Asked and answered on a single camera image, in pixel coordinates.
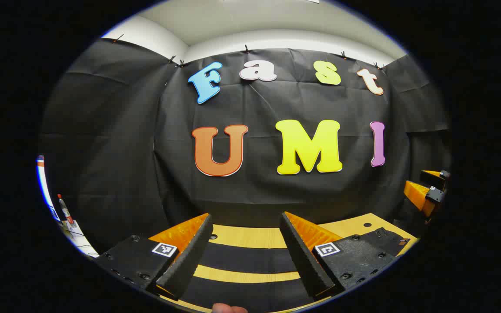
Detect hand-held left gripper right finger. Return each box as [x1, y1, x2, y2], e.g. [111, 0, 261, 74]
[279, 211, 412, 300]

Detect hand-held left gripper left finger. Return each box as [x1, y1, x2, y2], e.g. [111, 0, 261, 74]
[95, 213, 214, 301]

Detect black jeans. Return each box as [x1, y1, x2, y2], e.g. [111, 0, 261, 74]
[177, 241, 321, 313]

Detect white side desk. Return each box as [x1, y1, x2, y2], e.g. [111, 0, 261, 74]
[59, 220, 100, 258]

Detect black backdrop cloth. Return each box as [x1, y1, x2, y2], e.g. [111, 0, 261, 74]
[40, 38, 453, 253]

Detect red capped plastic bottle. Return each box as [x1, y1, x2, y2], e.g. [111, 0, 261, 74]
[57, 194, 75, 224]

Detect computer monitor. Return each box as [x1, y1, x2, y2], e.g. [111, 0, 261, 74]
[37, 155, 62, 222]

